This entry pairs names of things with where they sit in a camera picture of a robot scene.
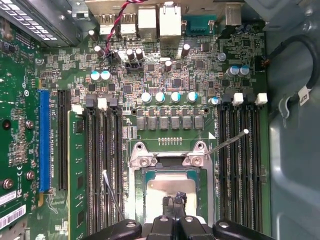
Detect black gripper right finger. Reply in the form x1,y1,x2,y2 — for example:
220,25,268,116
174,191,275,240

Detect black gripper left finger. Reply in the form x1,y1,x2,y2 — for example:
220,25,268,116
79,196,177,240

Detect silver CPU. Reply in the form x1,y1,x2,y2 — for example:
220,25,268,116
139,168,202,222

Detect metal locking lever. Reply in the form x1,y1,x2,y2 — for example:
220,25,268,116
207,128,250,156
102,169,127,222

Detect CPU socket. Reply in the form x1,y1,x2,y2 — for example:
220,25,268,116
126,141,216,226

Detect black RAM slot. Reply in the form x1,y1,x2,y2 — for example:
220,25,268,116
108,97,125,226
243,93,256,235
254,92,269,233
85,93,99,236
97,97,110,235
216,93,232,235
231,92,245,235

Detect green RAM stick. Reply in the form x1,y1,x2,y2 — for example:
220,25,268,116
67,104,88,240

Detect black PC case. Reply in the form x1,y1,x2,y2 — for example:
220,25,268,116
0,0,320,240

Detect black expansion slot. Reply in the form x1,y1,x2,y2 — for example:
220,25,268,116
57,89,72,191

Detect blue expansion slot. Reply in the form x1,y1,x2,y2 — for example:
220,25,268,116
37,89,53,194

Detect green motherboard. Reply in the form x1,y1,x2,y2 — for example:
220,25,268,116
34,29,270,237

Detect black looped cable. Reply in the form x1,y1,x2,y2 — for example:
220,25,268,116
281,34,320,108

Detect red black twisted wire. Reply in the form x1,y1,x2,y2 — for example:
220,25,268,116
104,0,143,60

